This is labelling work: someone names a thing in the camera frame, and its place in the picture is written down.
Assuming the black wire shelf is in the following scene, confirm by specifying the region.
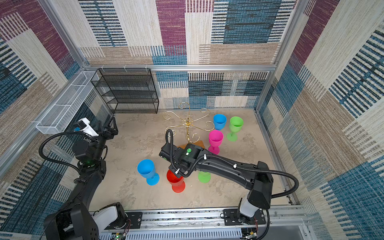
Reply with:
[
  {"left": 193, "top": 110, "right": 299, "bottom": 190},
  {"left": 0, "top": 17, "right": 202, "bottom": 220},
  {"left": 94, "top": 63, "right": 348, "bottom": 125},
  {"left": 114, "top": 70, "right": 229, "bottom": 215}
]
[{"left": 91, "top": 68, "right": 159, "bottom": 114}]

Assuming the green wine glass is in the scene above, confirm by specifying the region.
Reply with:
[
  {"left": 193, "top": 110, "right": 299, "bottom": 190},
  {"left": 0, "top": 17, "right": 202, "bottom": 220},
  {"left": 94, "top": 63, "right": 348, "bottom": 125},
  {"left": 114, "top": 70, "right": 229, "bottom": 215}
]
[
  {"left": 198, "top": 172, "right": 211, "bottom": 183},
  {"left": 227, "top": 116, "right": 244, "bottom": 142}
]

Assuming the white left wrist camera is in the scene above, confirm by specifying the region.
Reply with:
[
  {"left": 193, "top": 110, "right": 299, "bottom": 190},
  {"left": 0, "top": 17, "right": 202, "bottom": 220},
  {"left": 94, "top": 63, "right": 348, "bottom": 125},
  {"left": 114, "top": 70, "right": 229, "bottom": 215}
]
[{"left": 73, "top": 118, "right": 99, "bottom": 137}]

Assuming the wooden rack base with gold wire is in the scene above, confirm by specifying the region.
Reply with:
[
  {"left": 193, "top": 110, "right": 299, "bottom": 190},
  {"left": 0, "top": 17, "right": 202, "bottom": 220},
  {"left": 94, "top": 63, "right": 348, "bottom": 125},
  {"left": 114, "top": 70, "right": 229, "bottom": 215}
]
[{"left": 163, "top": 102, "right": 215, "bottom": 149}]

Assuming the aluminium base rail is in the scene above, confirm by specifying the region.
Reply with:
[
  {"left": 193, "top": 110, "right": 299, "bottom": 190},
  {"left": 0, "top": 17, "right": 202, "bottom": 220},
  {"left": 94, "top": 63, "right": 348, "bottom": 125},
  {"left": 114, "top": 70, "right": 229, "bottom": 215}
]
[{"left": 98, "top": 205, "right": 317, "bottom": 240}]

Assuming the light blue wine glass front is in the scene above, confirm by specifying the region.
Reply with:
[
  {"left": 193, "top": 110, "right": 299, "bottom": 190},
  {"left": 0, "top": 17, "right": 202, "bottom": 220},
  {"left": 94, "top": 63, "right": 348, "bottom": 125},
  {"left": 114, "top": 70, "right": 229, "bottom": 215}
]
[{"left": 213, "top": 114, "right": 227, "bottom": 131}]

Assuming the green wine glass front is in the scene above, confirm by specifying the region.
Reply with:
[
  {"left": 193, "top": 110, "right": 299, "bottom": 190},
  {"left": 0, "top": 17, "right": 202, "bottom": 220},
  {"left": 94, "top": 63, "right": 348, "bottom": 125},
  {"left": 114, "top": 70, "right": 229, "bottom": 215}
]
[{"left": 227, "top": 116, "right": 244, "bottom": 142}]

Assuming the white wire basket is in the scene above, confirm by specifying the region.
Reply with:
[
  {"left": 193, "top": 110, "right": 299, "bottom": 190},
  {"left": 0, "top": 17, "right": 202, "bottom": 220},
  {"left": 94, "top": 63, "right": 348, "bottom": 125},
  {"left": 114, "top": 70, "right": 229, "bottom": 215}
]
[{"left": 36, "top": 71, "right": 95, "bottom": 135}]

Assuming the blue wine glass back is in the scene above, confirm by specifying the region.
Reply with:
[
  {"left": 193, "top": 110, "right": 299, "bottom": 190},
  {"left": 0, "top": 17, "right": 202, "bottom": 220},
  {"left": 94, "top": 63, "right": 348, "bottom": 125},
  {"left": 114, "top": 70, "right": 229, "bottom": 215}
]
[{"left": 137, "top": 159, "right": 160, "bottom": 186}]

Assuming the pink wine glass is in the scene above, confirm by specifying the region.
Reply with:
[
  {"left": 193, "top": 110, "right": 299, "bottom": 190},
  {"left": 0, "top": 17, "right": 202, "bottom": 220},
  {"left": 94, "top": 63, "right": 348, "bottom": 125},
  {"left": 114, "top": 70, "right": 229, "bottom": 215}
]
[{"left": 208, "top": 130, "right": 224, "bottom": 155}]

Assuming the green wine glass back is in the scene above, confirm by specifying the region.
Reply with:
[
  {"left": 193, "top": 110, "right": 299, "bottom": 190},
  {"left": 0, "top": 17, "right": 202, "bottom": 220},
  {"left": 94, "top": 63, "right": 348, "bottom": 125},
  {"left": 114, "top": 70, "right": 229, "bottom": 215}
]
[{"left": 198, "top": 172, "right": 211, "bottom": 183}]

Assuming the red wine glass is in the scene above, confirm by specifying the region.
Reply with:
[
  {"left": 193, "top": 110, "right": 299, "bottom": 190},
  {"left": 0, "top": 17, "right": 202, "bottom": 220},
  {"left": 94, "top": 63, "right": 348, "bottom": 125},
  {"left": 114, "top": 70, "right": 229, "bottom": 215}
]
[{"left": 167, "top": 170, "right": 186, "bottom": 193}]

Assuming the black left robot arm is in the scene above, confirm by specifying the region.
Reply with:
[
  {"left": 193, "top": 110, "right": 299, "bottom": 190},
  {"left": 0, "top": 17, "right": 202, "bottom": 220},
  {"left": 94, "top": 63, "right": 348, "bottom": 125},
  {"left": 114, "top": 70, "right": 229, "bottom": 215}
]
[{"left": 39, "top": 116, "right": 129, "bottom": 240}]

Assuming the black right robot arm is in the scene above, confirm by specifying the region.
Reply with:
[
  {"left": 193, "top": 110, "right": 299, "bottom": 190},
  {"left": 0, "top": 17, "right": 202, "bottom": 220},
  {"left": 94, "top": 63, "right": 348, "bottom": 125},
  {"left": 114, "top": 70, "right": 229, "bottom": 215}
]
[{"left": 159, "top": 129, "right": 299, "bottom": 224}]

